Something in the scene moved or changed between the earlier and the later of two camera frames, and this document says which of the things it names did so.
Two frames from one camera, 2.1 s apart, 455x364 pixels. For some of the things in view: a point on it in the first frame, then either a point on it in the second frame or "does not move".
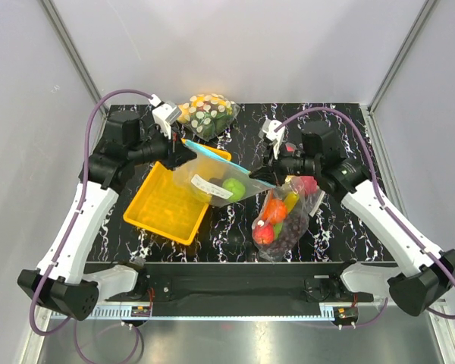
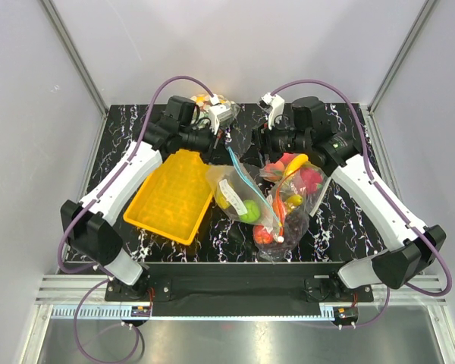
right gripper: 269,174 → 262,140
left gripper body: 159,148 → 206,142
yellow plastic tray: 173,203 does not move
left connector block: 138,311 does not move
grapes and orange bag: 281,220 does not move
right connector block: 346,315 does not move
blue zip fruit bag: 216,179 → 236,195
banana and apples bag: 301,191 does not move
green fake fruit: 234,186 → 253,211
